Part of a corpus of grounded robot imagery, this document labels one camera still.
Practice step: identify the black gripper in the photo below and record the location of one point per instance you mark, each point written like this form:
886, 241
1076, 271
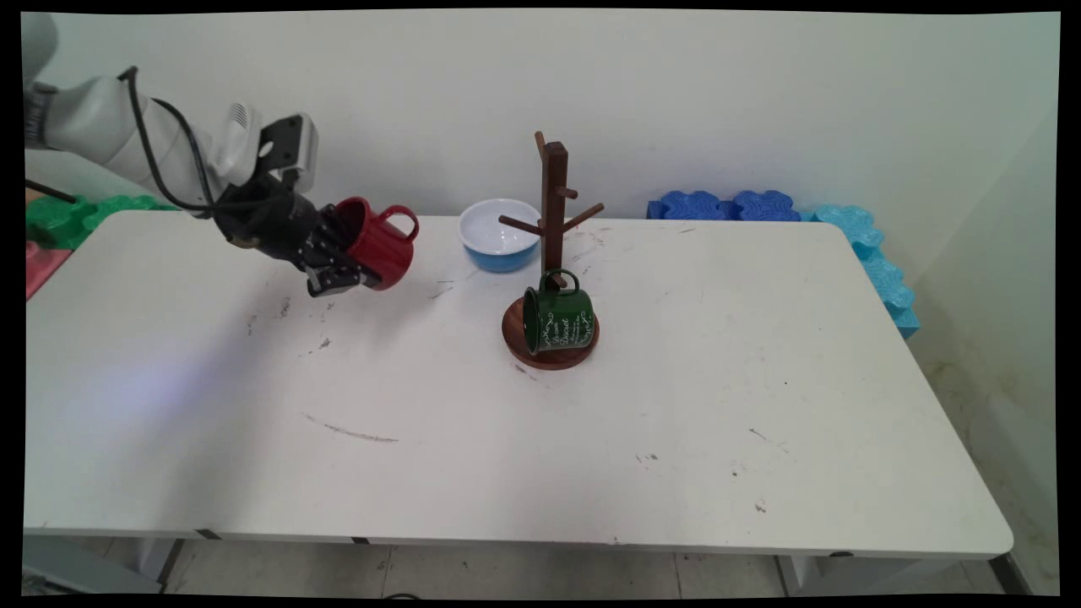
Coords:
270, 224

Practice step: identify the red enamel mug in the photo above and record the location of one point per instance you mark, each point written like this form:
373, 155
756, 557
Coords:
384, 249

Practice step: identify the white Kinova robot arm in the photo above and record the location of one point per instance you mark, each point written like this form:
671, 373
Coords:
101, 127

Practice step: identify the blue bowl white inside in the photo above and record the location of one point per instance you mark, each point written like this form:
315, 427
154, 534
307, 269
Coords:
498, 241

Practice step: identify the brown wooden mug tree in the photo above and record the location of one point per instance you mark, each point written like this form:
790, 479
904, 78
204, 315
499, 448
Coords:
554, 194

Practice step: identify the green enamel mug white print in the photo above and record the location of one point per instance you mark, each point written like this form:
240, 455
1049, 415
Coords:
562, 317

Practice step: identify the green foam tile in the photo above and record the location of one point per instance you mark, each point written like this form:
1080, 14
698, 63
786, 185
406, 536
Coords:
59, 224

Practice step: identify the red foam tile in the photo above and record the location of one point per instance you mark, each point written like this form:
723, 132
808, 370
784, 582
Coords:
40, 266

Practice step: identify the dark blue foam tile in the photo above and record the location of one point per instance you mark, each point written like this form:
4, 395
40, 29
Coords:
688, 205
764, 206

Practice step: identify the white table leg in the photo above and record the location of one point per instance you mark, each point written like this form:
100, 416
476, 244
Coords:
844, 572
156, 557

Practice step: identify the light blue foam tile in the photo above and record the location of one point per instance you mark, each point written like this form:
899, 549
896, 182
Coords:
849, 224
891, 291

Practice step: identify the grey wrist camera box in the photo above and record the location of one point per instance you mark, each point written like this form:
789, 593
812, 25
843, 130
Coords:
291, 148

